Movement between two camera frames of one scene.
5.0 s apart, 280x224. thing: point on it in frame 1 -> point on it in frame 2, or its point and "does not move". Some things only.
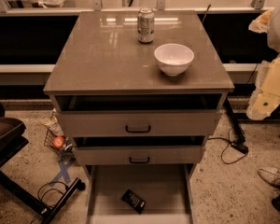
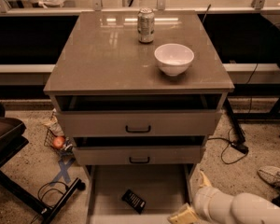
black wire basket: x=49 y=142 does not move
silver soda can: x=146 y=25 does not move
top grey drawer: x=138 y=114 does not move
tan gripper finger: x=261 y=23 -> x=212 y=204
